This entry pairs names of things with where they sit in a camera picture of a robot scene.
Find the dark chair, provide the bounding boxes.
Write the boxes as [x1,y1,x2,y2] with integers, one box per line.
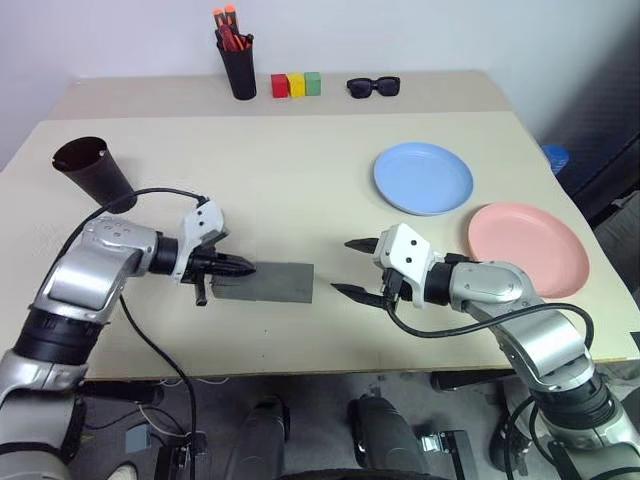
[553,113,640,222]

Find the pink plate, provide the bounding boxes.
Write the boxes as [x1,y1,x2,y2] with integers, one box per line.
[466,201,592,301]

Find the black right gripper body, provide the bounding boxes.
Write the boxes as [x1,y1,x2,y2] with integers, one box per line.
[379,267,414,308]

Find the dark rounded shape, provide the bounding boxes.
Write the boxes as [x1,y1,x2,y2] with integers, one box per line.
[347,393,432,480]
[230,395,292,480]

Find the metal floor bracket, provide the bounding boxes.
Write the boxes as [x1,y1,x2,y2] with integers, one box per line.
[418,428,477,480]
[153,432,209,480]

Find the blue round container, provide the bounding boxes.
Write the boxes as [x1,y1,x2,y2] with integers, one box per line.
[540,144,572,176]

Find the black tapered cup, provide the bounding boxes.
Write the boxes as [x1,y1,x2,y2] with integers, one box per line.
[51,136,138,215]

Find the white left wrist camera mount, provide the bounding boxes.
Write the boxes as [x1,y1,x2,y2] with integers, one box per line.
[169,198,227,287]

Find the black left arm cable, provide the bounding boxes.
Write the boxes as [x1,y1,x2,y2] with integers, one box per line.
[63,186,209,480]

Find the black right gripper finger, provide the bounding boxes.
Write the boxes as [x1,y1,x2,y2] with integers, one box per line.
[330,282,389,308]
[343,237,382,255]

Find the black sunglasses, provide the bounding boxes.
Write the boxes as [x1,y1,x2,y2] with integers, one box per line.
[345,75,402,100]

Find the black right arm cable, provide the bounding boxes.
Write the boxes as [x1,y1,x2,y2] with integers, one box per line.
[385,282,598,362]

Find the white shoe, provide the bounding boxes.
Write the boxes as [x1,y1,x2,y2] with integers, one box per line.
[106,461,142,480]

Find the blue plate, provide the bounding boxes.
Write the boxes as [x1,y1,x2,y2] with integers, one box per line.
[372,141,475,218]

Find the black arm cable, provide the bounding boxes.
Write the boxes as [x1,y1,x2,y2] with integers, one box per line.
[63,186,209,480]
[385,282,598,362]

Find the red pens bundle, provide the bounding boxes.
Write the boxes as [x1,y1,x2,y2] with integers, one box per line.
[218,24,251,53]

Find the black pen holder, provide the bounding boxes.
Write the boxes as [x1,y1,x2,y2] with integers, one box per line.
[215,35,258,101]

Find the grey glasses case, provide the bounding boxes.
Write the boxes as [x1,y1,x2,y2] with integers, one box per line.
[210,261,316,306]

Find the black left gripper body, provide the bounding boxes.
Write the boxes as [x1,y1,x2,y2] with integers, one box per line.
[185,230,231,308]

